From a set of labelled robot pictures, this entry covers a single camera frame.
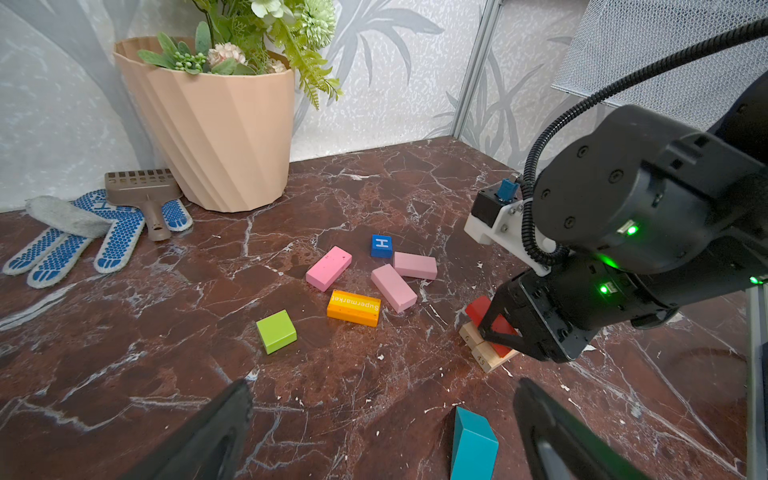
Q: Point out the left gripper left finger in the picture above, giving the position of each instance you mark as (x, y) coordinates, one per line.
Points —
(208, 446)

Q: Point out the blue dotted work glove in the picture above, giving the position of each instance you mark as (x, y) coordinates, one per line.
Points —
(71, 226)

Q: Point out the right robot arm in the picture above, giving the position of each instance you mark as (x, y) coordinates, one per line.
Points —
(628, 224)

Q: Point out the teal wedge block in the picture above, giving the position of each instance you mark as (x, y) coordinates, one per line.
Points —
(475, 447)

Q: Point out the aluminium cage frame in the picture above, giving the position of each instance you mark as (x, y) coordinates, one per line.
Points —
(481, 46)

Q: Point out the orange rectangular block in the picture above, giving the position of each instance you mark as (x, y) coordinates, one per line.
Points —
(354, 308)

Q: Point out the white wire basket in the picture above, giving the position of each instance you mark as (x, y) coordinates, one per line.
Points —
(616, 38)

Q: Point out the natural wood block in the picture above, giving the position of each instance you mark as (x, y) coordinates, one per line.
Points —
(470, 335)
(487, 357)

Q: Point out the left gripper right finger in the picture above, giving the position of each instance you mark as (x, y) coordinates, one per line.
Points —
(558, 445)

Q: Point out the pink block middle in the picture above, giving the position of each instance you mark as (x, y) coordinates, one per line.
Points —
(394, 288)

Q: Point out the pink block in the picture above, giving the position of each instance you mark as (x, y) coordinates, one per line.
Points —
(328, 269)
(415, 266)
(394, 288)

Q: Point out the pink block far left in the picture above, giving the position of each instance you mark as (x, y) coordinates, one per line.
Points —
(328, 269)

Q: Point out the green cube block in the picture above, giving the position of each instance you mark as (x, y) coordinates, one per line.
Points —
(276, 331)

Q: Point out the pink block right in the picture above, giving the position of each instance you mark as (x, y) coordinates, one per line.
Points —
(415, 266)

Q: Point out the brown plastic scraper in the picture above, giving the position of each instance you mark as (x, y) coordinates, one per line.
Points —
(147, 190)

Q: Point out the beige flower pot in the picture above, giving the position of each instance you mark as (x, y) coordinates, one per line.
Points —
(226, 139)

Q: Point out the green artificial plant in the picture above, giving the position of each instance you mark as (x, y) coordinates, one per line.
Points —
(257, 37)

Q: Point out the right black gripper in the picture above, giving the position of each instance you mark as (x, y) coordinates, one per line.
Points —
(554, 317)

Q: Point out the blue letter cube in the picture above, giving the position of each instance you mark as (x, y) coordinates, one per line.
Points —
(382, 247)

